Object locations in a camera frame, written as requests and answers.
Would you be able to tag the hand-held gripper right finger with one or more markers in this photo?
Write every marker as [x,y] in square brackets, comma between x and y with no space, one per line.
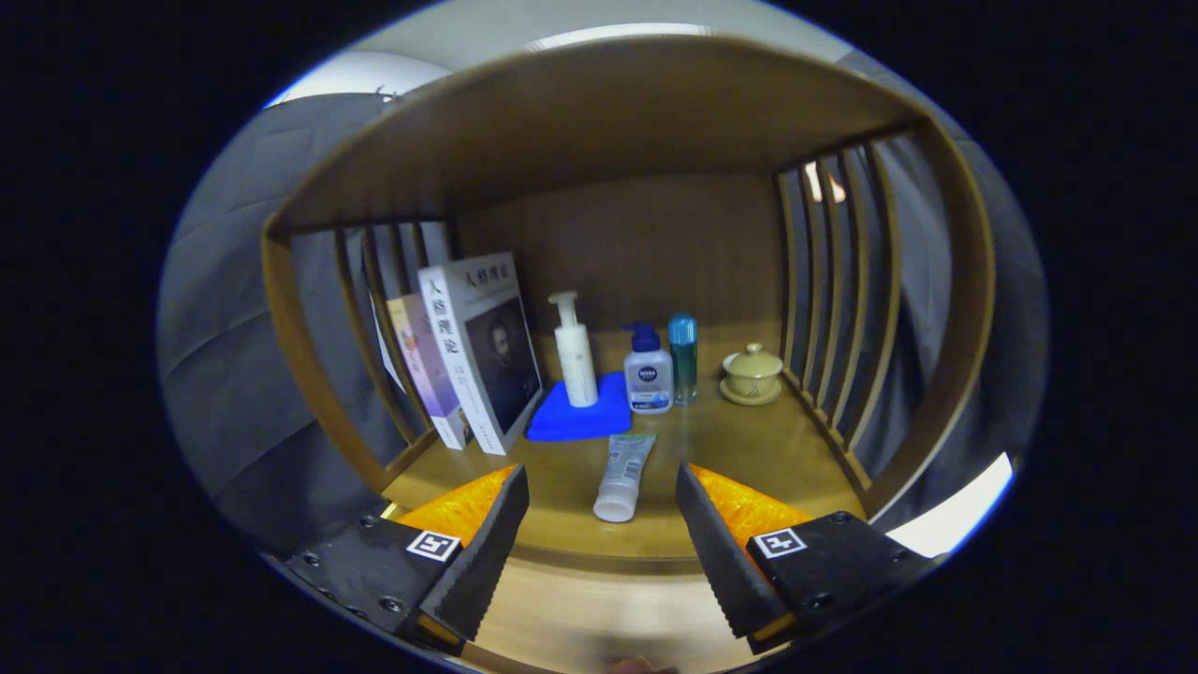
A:
[721,562]

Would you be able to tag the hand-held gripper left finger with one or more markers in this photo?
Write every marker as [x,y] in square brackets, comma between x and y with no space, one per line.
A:
[487,552]

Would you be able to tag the brown wooden drawer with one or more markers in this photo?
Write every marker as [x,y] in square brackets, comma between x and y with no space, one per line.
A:
[599,608]

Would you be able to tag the white tube with green end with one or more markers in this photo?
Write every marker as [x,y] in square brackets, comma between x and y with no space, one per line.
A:
[622,482]

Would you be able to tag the wooden countertop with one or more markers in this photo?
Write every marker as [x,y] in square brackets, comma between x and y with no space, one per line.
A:
[730,449]

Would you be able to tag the brown wooden cabinet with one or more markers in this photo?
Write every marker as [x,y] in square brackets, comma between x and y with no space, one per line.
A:
[608,122]

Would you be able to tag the blue folded cloth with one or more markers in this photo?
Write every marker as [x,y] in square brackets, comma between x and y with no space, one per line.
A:
[571,423]

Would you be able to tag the yellow lidded teacup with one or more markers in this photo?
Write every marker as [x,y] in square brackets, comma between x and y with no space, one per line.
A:
[752,374]

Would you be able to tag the white bottle with blue cap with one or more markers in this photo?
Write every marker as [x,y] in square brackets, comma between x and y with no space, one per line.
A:
[649,379]

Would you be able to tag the purple book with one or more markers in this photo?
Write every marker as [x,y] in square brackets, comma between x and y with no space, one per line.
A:
[426,365]

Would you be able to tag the thick white book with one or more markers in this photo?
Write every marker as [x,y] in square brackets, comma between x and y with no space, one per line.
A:
[449,356]

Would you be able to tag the slim teal bottle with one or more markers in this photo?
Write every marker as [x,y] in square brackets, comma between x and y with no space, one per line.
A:
[683,360]

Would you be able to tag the white pump bottle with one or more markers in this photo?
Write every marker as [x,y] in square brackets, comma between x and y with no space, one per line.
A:
[576,365]

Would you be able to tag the white table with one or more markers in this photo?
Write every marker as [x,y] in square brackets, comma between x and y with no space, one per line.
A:
[964,515]

